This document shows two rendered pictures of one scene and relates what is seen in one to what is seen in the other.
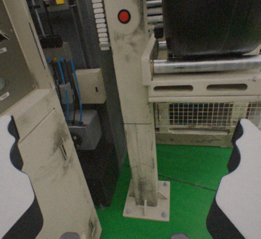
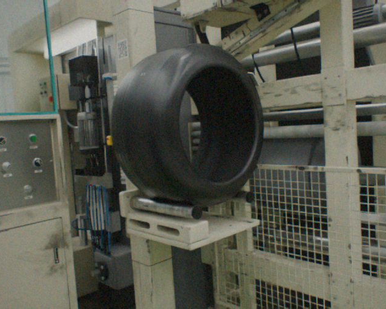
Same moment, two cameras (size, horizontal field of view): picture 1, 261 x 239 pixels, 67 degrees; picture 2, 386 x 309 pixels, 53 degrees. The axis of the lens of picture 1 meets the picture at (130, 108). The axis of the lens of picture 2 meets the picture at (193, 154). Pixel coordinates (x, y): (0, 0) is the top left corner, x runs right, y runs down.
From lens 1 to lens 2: 1.18 m
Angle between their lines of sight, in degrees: 40
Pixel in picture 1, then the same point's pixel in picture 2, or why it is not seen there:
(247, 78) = (178, 224)
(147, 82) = (122, 213)
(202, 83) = (154, 222)
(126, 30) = not seen: hidden behind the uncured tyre
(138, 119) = (140, 258)
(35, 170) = (22, 250)
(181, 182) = not seen: outside the picture
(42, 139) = (38, 233)
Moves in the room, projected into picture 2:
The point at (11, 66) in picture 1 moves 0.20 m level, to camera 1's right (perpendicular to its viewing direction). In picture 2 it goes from (41, 181) to (75, 182)
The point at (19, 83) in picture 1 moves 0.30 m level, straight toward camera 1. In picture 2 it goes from (43, 193) to (5, 209)
